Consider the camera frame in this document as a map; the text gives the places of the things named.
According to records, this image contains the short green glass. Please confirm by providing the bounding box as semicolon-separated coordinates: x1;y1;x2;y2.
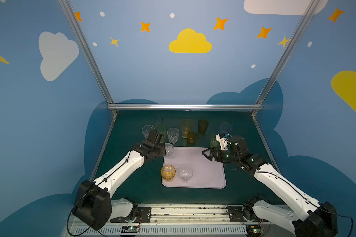
210;134;220;148

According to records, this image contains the clear faceted glass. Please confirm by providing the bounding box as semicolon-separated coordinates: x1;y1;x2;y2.
179;166;193;183
167;127;180;144
164;143;175;160
141;125;154;139

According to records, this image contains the short yellow amber glass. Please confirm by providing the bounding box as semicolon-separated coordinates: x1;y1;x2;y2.
160;165;176;182

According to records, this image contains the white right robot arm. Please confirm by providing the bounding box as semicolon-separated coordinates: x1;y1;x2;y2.
202;133;338;237

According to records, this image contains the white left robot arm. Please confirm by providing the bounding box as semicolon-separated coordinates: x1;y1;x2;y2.
70;130;165;231

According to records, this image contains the pink plastic tray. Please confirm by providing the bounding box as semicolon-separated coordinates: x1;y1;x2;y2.
162;147;226;189

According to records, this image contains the tall green tumbler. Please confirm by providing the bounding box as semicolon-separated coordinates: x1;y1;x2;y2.
155;122;167;143

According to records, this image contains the short brown textured cup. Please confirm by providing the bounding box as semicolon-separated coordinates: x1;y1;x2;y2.
187;132;197;145

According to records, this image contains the frosted blue tall tumbler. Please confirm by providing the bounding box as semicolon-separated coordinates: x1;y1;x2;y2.
219;122;233;138

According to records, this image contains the dark brown textured tall cup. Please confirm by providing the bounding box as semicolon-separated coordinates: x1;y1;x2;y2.
198;119;209;134

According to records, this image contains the tall amber tumbler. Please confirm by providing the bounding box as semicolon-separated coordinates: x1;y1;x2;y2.
181;118;193;139

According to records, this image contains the right green circuit board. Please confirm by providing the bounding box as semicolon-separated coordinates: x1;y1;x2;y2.
246;225;263;237

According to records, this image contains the green circuit board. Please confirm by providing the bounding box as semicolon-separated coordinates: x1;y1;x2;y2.
121;226;140;234
246;225;263;237

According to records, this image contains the left green circuit board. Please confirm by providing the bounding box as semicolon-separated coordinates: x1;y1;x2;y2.
121;226;140;234

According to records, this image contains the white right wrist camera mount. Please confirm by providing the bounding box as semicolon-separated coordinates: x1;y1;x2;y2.
216;133;229;151

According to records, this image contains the aluminium back frame rail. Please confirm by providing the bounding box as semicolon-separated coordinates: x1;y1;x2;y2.
107;104;263;111

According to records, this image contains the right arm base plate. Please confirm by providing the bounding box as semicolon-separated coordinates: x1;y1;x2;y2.
225;206;256;222

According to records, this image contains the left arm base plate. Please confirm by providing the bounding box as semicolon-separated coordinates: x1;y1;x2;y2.
110;206;151;223

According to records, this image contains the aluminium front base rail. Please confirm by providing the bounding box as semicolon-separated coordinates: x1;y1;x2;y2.
62;203;291;237

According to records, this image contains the aluminium left frame post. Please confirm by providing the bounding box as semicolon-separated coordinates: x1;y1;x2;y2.
58;0;114;106

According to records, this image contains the aluminium frame post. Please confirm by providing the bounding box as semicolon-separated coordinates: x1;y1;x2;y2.
251;0;321;118
58;0;114;106

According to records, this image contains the aluminium right frame post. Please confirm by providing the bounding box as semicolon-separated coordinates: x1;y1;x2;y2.
251;0;321;118

